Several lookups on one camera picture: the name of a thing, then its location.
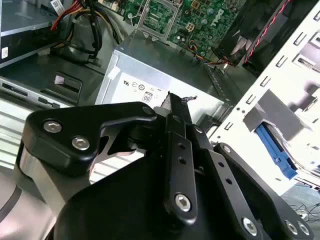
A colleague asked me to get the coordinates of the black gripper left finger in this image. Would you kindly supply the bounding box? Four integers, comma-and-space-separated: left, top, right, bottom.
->
13, 91, 199, 223

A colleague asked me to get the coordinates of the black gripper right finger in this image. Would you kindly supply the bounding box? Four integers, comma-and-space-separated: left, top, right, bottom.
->
181, 94, 316, 240

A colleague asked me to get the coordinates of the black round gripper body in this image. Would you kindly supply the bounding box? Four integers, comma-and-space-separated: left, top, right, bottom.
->
53, 117, 241, 240

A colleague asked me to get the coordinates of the hard disk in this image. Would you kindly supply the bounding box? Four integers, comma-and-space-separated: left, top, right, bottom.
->
254, 122, 320, 186

